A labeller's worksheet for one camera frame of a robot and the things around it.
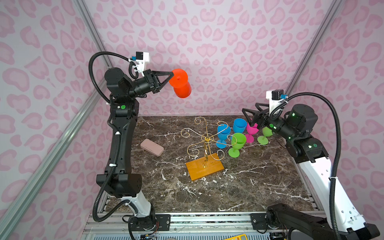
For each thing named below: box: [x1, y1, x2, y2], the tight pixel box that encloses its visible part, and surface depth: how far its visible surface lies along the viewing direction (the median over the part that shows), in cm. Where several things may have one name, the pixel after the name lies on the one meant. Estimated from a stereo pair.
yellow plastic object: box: [223, 234, 248, 240], surface depth 70 cm
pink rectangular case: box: [140, 138, 164, 157], surface depth 101 cm
